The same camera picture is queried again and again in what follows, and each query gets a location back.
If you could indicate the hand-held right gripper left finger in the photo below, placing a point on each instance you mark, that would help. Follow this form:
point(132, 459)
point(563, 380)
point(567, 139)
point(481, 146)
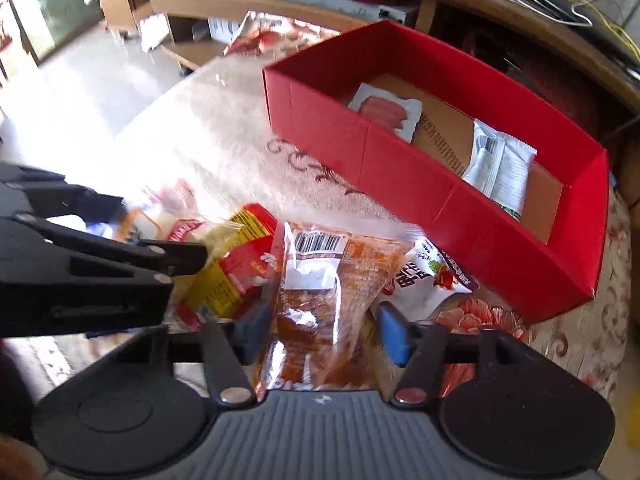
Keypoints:
point(252, 327)

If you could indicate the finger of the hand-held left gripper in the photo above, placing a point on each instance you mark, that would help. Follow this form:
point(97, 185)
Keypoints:
point(75, 200)
point(125, 255)

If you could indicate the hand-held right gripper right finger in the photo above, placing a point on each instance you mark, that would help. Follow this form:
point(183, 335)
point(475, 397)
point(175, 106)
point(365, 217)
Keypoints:
point(392, 332)

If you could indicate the pale bread packet red label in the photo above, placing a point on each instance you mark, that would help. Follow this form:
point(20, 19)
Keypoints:
point(175, 220)

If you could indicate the red and yellow gummy packet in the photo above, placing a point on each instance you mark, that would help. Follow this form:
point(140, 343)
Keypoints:
point(230, 270)

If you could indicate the orange transparent snack packet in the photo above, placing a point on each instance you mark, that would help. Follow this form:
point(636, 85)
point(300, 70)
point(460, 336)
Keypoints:
point(320, 310)

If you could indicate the red cardboard box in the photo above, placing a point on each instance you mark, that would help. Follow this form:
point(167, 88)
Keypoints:
point(400, 160)

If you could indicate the white packet red black print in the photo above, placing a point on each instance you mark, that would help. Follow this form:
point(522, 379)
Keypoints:
point(425, 280)

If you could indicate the white and green snack packet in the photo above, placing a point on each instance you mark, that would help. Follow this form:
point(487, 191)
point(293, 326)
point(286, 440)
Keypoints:
point(500, 170)

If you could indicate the glass door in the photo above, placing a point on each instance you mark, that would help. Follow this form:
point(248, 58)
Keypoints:
point(50, 5)

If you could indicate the brown cardboard insert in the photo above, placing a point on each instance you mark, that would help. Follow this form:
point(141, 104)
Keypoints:
point(442, 135)

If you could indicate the white packet red picture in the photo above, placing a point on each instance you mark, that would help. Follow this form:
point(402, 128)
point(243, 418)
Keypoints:
point(385, 110)

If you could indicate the silver av receiver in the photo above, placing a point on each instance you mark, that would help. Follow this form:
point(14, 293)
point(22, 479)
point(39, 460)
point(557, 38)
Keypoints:
point(310, 0)

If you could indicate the black router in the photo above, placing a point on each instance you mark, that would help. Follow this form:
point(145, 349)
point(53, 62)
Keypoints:
point(550, 0)

